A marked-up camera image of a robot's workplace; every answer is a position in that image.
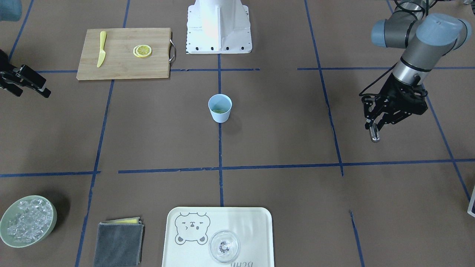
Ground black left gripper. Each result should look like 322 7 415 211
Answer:
361 74 428 130

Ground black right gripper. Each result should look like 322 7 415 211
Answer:
0 50 51 98

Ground steel muddler black tip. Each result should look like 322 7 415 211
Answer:
369 122 380 143

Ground half lemon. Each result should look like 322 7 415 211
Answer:
132 44 153 58

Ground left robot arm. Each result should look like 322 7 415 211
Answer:
360 0 473 131

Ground light blue cup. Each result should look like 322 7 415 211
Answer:
207 93 233 123

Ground wooden cutting board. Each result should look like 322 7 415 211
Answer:
76 28 174 80

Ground yellow plastic knife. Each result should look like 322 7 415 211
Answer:
96 31 107 68

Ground white box at edge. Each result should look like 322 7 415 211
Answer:
467 187 475 217

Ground green bowl of ice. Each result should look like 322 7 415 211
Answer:
1 195 58 248

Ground grey folded cloth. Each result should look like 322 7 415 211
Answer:
93 217 144 267

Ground clear wine glass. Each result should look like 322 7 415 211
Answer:
209 230 241 264

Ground cream bear tray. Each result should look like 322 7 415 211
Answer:
162 207 275 267

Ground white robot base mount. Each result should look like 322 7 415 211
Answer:
186 0 253 55

